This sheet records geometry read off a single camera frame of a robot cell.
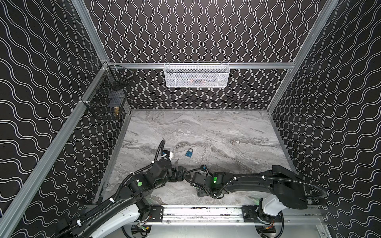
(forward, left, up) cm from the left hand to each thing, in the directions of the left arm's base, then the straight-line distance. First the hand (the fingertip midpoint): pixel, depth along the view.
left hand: (183, 172), depth 74 cm
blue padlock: (+19, -1, -14) cm, 24 cm away
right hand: (-4, -10, -14) cm, 18 cm away
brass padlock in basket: (+28, +39, +15) cm, 50 cm away
